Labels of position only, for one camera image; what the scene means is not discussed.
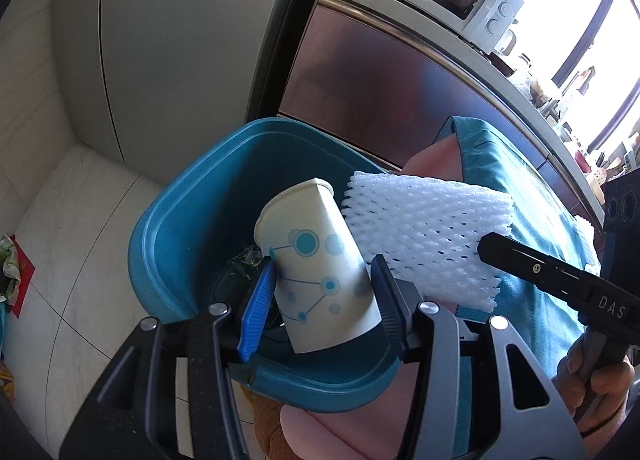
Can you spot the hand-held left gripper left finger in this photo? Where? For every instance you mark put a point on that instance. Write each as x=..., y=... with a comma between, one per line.
x=256, y=310

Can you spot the teal plastic trash bin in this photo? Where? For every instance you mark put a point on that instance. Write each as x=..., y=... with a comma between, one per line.
x=200, y=220

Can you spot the person's right hand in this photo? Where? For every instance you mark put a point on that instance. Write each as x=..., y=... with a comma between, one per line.
x=607, y=400

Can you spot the teal tablecloth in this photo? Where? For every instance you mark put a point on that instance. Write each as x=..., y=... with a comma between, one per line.
x=530, y=190

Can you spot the red floor mat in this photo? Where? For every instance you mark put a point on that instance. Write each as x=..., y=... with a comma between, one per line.
x=22, y=275

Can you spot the white foam fruit net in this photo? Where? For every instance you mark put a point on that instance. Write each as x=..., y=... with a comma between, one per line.
x=586, y=240
x=430, y=235

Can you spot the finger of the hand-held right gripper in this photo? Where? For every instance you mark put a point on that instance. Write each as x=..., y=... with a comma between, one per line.
x=530, y=267

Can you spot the white paper cup blue dots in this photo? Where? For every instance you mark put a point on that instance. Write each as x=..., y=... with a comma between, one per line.
x=315, y=270

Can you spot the row of kitchen items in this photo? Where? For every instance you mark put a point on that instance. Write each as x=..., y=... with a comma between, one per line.
x=575, y=115

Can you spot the grey refrigerator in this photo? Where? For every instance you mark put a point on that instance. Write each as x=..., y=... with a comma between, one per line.
x=190, y=40

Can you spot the brown metallic cabinet front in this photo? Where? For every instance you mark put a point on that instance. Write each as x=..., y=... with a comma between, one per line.
x=390, y=90

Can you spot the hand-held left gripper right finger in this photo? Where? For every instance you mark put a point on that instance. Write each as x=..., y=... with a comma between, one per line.
x=386, y=297

